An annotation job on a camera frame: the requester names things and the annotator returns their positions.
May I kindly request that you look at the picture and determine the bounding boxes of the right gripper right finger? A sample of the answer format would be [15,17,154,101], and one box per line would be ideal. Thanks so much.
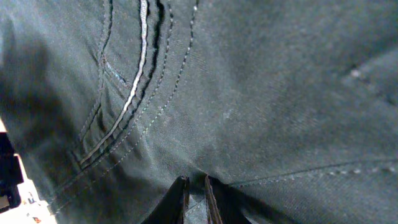
[205,175,251,224]

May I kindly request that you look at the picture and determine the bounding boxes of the black shorts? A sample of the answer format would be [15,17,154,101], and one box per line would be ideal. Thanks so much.
[1,0,397,223]

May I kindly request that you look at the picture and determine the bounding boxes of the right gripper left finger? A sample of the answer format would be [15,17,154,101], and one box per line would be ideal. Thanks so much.
[142,176,190,224]

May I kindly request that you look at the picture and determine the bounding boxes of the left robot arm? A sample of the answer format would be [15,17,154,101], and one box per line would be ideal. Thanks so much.
[1,133,24,213]

